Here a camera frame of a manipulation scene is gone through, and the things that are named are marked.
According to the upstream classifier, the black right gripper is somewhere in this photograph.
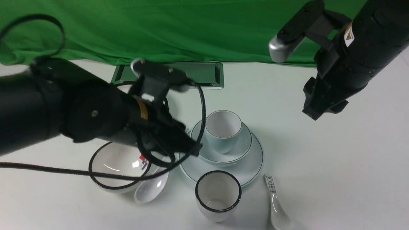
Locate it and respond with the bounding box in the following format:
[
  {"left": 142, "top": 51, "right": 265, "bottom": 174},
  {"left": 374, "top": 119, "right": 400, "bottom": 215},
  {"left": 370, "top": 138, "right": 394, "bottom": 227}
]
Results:
[{"left": 302, "top": 77, "right": 349, "bottom": 120}]

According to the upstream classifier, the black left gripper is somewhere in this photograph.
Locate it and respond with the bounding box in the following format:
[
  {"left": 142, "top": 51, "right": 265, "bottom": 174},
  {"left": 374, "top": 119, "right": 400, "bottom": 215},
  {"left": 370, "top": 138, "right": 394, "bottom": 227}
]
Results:
[{"left": 127, "top": 96, "right": 202, "bottom": 156}]

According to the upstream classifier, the light blue bowl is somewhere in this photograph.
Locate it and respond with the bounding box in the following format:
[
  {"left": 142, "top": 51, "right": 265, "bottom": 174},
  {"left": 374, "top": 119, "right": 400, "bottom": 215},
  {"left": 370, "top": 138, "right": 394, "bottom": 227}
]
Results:
[{"left": 198, "top": 123, "right": 253, "bottom": 166}]

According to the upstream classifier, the light blue cup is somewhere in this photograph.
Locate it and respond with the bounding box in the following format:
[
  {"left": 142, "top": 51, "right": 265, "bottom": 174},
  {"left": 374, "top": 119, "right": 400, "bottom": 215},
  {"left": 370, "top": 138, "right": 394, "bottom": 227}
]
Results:
[{"left": 205, "top": 110, "right": 242, "bottom": 153}]

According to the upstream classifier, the plain white ceramic spoon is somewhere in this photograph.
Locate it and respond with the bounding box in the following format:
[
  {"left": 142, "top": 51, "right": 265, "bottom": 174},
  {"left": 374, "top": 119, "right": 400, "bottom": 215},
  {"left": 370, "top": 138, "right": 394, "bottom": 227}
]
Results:
[{"left": 134, "top": 172, "right": 169, "bottom": 204}]

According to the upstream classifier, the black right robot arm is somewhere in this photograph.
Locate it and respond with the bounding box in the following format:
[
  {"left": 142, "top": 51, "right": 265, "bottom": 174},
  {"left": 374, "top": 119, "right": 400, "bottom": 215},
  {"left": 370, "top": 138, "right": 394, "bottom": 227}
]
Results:
[{"left": 303, "top": 0, "right": 409, "bottom": 120}]

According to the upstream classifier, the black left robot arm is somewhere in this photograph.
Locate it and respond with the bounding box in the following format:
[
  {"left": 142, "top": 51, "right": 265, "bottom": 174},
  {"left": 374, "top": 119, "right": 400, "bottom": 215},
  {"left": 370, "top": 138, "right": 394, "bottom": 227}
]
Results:
[{"left": 0, "top": 58, "right": 202, "bottom": 156}]

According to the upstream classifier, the black-rimmed white bowl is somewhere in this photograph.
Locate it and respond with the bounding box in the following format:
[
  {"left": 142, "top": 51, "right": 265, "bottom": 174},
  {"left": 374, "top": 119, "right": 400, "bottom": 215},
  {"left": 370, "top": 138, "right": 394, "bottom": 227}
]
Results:
[{"left": 88, "top": 142, "right": 155, "bottom": 194}]

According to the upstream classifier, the light blue plate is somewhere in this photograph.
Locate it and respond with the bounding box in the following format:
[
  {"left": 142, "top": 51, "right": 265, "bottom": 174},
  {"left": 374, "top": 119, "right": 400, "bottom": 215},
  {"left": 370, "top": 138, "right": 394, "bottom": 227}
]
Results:
[{"left": 179, "top": 133, "right": 264, "bottom": 187}]

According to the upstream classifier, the green rectangular tray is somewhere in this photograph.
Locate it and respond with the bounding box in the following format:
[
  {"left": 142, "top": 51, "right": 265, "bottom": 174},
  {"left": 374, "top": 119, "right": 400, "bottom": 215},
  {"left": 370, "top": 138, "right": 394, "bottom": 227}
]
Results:
[{"left": 111, "top": 62, "right": 224, "bottom": 90}]

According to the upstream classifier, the green backdrop cloth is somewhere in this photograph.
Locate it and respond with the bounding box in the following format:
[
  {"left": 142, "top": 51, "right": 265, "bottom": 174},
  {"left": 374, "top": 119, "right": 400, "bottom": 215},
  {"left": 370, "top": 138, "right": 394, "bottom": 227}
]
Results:
[{"left": 0, "top": 0, "right": 306, "bottom": 65}]

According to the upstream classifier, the black-rimmed white cup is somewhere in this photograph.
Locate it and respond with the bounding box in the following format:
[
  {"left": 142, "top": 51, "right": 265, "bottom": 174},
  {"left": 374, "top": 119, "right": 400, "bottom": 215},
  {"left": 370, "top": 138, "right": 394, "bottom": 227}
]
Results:
[{"left": 195, "top": 170, "right": 242, "bottom": 223}]

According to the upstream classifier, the white spoon with characters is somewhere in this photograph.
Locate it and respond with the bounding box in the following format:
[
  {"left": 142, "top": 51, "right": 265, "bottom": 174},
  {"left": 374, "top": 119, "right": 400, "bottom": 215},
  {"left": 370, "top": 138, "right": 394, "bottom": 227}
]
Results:
[{"left": 264, "top": 174, "right": 295, "bottom": 230}]

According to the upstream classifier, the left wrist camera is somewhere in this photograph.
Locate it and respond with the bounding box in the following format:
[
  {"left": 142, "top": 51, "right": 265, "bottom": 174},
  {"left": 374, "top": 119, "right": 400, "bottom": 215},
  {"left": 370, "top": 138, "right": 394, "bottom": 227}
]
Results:
[{"left": 128, "top": 58, "right": 193, "bottom": 103}]

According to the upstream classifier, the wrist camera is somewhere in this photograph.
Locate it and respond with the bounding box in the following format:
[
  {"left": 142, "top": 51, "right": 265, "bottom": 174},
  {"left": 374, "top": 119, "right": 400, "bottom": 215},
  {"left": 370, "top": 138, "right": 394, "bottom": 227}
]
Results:
[
  {"left": 128, "top": 58, "right": 193, "bottom": 103},
  {"left": 268, "top": 0, "right": 352, "bottom": 64}
]

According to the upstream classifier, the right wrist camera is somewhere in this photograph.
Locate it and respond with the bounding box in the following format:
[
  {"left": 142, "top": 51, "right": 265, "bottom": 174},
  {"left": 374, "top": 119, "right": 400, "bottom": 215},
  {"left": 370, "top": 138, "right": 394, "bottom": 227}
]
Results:
[{"left": 268, "top": 0, "right": 352, "bottom": 64}]

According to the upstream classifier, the black cable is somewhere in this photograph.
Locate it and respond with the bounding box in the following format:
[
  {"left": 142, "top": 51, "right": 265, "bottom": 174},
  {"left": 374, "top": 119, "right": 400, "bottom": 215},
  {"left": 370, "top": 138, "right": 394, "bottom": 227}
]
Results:
[{"left": 0, "top": 14, "right": 206, "bottom": 181}]

